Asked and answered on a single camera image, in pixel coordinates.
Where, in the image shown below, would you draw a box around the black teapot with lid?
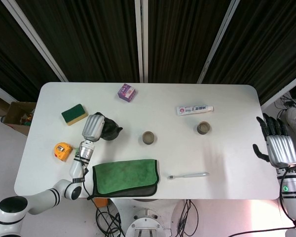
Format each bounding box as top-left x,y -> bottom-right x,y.
100,117 -> 123,142

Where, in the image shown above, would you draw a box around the white upright frame post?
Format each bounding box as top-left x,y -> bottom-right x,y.
141,0 -> 149,83
134,0 -> 142,82

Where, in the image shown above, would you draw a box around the white toothpaste tube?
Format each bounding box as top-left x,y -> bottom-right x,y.
175,105 -> 215,117

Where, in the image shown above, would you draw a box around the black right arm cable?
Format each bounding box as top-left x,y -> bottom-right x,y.
226,167 -> 296,237

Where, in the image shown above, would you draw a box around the small orange block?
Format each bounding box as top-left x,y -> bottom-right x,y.
94,198 -> 109,208

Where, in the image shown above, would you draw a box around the small purple carton box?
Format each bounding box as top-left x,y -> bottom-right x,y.
117,83 -> 137,102

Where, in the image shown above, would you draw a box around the black floor cable bundle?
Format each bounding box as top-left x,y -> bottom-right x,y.
95,206 -> 125,237

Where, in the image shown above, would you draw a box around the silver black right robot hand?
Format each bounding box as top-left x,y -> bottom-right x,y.
253,113 -> 296,168

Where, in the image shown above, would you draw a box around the brown cardboard box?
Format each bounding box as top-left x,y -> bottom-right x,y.
1,101 -> 37,136

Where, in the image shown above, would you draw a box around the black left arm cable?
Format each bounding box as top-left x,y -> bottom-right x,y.
80,165 -> 99,205

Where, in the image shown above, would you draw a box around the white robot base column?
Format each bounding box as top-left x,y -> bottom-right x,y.
108,197 -> 188,237

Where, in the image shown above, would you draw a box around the black pleated curtain panel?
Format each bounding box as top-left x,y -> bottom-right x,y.
0,0 -> 62,102
16,0 -> 140,82
148,0 -> 234,84
202,0 -> 296,104

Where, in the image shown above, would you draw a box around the black hanging cable pair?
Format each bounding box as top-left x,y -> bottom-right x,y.
177,199 -> 199,237

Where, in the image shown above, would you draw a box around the yellow tape measure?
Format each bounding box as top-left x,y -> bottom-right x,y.
53,142 -> 72,162

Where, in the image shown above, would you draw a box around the white background machine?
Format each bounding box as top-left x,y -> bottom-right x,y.
285,106 -> 296,136

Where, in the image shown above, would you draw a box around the pale grey toothbrush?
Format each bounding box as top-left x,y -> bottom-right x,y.
168,171 -> 210,180

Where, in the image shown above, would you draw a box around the white slanted frame post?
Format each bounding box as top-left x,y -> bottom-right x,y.
6,0 -> 69,82
259,71 -> 296,111
196,0 -> 241,84

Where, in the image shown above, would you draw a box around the green grey microfibre towel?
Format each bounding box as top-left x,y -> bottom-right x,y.
86,159 -> 160,202

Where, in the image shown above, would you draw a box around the small brown cup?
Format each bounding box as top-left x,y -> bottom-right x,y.
196,121 -> 211,135
142,131 -> 155,145

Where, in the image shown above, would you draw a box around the thin black background cables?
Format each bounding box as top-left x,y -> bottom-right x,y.
275,95 -> 296,110

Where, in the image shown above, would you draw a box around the green yellow scouring sponge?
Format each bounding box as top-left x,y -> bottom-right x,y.
61,103 -> 89,127

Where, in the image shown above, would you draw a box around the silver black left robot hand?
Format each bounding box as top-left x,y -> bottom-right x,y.
81,112 -> 107,143

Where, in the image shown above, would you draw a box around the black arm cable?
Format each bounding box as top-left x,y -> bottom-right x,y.
80,165 -> 99,205
226,167 -> 296,237

